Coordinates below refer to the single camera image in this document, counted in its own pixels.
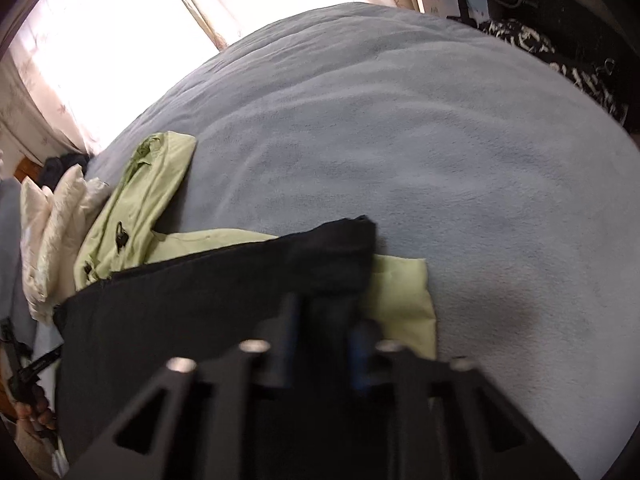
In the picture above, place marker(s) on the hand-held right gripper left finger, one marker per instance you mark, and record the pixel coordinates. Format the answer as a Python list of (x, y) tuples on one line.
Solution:
[(290, 345)]

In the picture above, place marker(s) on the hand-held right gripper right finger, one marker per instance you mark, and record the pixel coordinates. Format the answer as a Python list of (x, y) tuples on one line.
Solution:
[(360, 360)]

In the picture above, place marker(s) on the green and black hooded jacket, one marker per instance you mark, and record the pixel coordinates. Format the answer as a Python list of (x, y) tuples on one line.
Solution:
[(150, 310)]

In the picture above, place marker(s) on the person's left hand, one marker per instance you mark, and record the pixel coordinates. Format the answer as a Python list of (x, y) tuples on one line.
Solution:
[(40, 417)]

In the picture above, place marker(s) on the white puffy jacket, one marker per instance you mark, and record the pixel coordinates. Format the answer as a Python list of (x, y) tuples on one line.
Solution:
[(55, 230)]

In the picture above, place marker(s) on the brown wooden furniture piece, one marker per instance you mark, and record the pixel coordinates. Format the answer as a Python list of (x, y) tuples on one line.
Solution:
[(27, 172)]

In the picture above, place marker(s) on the black and white patterned cloth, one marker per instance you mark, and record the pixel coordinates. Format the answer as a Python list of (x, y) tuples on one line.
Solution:
[(560, 60)]

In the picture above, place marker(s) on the white cardboard box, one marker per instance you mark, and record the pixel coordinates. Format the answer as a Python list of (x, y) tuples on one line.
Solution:
[(440, 0)]

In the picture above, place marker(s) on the black bag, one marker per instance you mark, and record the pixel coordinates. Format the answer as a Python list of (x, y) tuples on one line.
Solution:
[(575, 0)]

